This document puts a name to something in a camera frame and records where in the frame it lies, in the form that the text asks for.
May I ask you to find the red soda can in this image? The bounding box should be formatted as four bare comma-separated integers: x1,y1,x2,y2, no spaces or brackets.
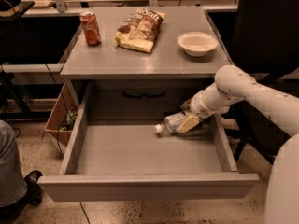
80,11,101,46

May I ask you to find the grey cabinet counter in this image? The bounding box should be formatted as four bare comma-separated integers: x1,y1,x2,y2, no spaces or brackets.
59,6,236,81

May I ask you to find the white bowl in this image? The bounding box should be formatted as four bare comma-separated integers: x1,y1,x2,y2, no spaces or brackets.
178,32,218,57

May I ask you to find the black floor cable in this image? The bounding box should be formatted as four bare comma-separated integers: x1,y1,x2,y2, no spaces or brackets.
44,63,92,224

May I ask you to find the black shoe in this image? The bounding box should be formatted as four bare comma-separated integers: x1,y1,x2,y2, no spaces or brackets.
24,170,43,206

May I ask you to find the cardboard box with items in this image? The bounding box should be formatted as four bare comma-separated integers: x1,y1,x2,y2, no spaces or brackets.
44,84,77,147

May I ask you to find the black office chair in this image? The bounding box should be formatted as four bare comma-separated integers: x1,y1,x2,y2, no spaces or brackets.
229,0,299,162

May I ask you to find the black lower drawer handle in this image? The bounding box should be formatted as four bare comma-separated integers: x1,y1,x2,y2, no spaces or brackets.
122,89,165,99

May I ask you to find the grey open drawer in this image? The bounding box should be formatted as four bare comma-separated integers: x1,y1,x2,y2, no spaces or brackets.
39,82,259,202

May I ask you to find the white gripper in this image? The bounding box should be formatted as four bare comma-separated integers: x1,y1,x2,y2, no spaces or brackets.
176,90,231,133

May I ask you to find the clear plastic water bottle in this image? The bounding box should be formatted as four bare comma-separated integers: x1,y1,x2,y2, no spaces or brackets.
154,111,192,134

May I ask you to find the person leg in jeans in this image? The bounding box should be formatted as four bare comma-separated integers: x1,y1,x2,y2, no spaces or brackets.
0,120,27,208

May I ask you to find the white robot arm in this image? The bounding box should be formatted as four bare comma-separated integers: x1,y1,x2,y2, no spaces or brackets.
178,65,299,224

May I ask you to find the brown chip bag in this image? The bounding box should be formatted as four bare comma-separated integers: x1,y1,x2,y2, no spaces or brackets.
114,8,165,53

